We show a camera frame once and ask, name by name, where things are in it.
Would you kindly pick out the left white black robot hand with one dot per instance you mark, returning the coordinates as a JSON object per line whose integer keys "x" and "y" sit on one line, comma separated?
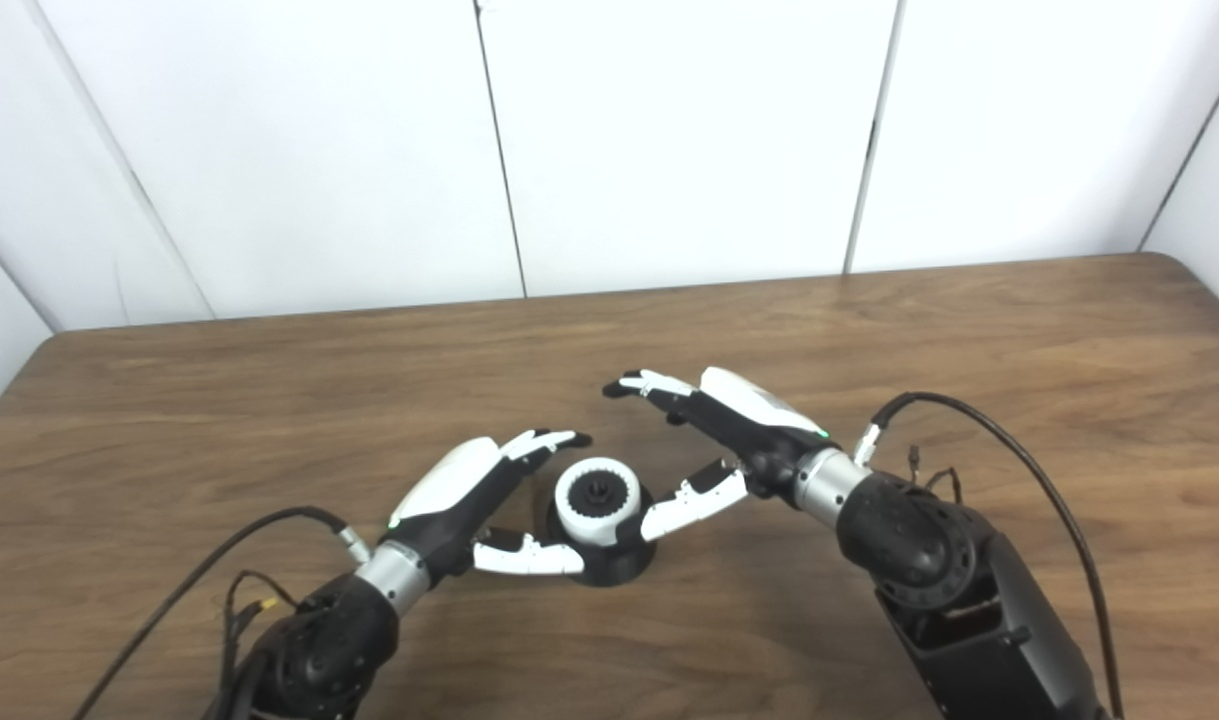
{"x": 459, "y": 490}

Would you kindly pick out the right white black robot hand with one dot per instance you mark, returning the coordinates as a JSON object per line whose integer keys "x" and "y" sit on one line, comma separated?
{"x": 749, "y": 420}

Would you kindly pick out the round black plastic part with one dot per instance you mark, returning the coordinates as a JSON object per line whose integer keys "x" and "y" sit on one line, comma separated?
{"x": 619, "y": 565}

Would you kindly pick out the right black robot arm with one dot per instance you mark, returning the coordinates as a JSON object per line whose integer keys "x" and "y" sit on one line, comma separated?
{"x": 959, "y": 590}

